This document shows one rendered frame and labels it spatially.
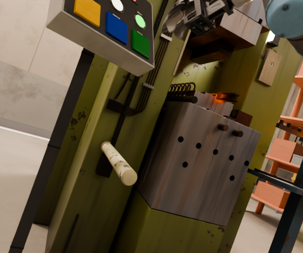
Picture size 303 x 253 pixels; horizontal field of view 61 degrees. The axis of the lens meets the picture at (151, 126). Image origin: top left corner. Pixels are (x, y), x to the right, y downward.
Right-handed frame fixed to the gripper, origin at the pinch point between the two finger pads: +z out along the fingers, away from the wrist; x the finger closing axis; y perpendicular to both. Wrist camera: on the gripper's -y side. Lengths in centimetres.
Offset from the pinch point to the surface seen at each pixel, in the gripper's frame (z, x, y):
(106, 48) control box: 14.0, -10.7, 6.3
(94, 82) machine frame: 75, 27, -24
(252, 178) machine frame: 17, 93, 33
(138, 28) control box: 10.5, -0.6, -5.3
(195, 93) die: 13.1, 35.9, 3.9
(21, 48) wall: 308, 57, -191
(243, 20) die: -9, 44, -27
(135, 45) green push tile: 9.8, -2.7, 3.2
